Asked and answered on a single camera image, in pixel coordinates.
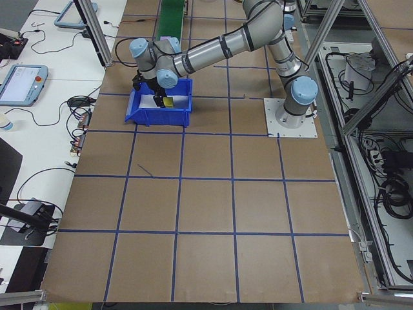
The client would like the white foam bin liner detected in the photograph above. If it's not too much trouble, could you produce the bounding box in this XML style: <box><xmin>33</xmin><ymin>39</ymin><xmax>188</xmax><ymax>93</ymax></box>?
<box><xmin>138</xmin><ymin>93</ymin><xmax>190</xmax><ymax>111</ymax></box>

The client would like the blue plastic storage bin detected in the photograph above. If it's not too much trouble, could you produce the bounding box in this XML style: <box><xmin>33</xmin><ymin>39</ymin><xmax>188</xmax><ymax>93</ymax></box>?
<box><xmin>125</xmin><ymin>77</ymin><xmax>194</xmax><ymax>128</ymax></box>

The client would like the green belt conveyor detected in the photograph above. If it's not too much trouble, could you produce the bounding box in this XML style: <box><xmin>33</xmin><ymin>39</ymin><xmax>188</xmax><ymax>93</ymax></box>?
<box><xmin>154</xmin><ymin>0</ymin><xmax>190</xmax><ymax>43</ymax></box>

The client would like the long black power adapter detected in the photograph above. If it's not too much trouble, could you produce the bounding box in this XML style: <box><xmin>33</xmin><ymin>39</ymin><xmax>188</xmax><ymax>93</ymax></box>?
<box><xmin>66</xmin><ymin>96</ymin><xmax>96</xmax><ymax>107</ymax></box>

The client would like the teach pendant tablet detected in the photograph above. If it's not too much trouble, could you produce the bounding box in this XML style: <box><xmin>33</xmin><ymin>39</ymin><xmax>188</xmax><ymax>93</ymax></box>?
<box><xmin>0</xmin><ymin>64</ymin><xmax>50</xmax><ymax>108</ymax></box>

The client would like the black electronics box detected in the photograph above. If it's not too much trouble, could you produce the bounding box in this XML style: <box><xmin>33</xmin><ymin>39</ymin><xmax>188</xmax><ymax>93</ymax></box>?
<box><xmin>0</xmin><ymin>27</ymin><xmax>30</xmax><ymax>61</ymax></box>

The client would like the black monitor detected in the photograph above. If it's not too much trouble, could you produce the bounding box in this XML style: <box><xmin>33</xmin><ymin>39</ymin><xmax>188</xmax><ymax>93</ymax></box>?
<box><xmin>0</xmin><ymin>136</ymin><xmax>24</xmax><ymax>206</ymax></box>

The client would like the white bucket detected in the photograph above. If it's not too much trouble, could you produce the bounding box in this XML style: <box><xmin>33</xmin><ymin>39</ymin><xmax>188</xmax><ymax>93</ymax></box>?
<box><xmin>343</xmin><ymin>52</ymin><xmax>378</xmax><ymax>92</ymax></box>

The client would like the white power strip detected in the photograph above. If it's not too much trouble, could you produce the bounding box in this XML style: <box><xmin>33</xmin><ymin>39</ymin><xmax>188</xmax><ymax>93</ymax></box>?
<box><xmin>367</xmin><ymin>138</ymin><xmax>385</xmax><ymax>176</ymax></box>

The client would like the aluminium profile bar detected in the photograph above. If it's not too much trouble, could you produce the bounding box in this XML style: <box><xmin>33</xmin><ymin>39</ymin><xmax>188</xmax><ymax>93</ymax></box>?
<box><xmin>0</xmin><ymin>289</ymin><xmax>46</xmax><ymax>305</ymax></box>

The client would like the black power brick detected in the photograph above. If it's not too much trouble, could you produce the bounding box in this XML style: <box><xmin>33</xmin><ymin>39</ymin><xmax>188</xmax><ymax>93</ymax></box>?
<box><xmin>381</xmin><ymin>149</ymin><xmax>408</xmax><ymax>169</ymax></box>

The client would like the grey junction box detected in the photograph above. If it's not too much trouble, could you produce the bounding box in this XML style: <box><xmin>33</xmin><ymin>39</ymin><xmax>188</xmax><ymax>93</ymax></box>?
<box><xmin>354</xmin><ymin>240</ymin><xmax>372</xmax><ymax>263</ymax></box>

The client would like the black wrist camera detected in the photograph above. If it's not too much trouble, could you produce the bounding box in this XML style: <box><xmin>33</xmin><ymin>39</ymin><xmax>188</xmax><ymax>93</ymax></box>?
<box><xmin>132</xmin><ymin>72</ymin><xmax>145</xmax><ymax>92</ymax></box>

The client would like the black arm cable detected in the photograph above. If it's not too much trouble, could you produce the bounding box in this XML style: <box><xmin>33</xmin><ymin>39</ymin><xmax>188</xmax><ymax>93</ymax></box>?
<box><xmin>114</xmin><ymin>37</ymin><xmax>141</xmax><ymax>68</ymax></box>

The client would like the aluminium profile post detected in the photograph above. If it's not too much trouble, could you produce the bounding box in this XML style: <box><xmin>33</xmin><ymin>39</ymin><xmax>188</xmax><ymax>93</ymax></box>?
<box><xmin>73</xmin><ymin>0</ymin><xmax>114</xmax><ymax>68</ymax></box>

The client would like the grey camera box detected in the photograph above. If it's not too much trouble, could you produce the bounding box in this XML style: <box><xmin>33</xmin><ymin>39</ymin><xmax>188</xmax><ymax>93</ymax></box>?
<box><xmin>7</xmin><ymin>198</ymin><xmax>46</xmax><ymax>234</ymax></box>

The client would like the black stand base plate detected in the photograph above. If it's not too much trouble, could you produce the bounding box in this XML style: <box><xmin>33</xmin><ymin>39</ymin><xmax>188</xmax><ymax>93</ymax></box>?
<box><xmin>0</xmin><ymin>201</ymin><xmax>56</xmax><ymax>247</ymax></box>

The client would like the black cable bundle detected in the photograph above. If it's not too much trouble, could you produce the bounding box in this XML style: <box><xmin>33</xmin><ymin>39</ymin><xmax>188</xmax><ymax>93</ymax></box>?
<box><xmin>376</xmin><ymin>175</ymin><xmax>411</xmax><ymax>221</ymax></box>

